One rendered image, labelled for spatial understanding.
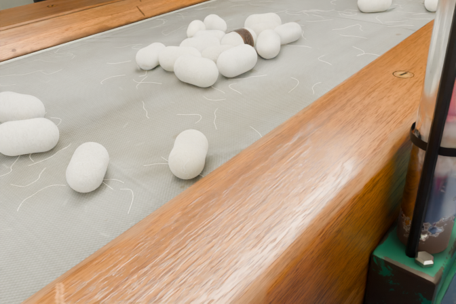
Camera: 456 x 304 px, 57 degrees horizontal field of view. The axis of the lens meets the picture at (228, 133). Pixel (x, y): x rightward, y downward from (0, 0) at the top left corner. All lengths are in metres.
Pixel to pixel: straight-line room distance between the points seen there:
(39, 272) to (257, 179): 0.09
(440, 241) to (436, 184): 0.03
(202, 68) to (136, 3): 0.25
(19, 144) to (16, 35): 0.22
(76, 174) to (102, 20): 0.32
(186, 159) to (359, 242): 0.09
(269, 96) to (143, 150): 0.10
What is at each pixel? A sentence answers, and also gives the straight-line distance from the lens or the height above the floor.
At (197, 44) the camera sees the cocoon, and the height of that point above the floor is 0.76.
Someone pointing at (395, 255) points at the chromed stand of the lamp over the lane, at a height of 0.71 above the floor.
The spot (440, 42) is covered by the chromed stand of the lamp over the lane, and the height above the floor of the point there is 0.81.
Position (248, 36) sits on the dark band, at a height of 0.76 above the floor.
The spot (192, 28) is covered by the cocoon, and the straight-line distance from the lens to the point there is 0.41.
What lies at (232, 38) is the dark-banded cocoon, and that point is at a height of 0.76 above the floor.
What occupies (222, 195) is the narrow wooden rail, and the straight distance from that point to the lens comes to 0.16.
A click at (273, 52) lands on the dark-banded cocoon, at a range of 0.35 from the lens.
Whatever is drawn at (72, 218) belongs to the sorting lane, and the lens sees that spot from 0.21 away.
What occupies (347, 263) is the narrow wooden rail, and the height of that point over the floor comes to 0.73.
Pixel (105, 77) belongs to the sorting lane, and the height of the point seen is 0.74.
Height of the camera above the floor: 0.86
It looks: 29 degrees down
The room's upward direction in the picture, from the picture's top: 4 degrees counter-clockwise
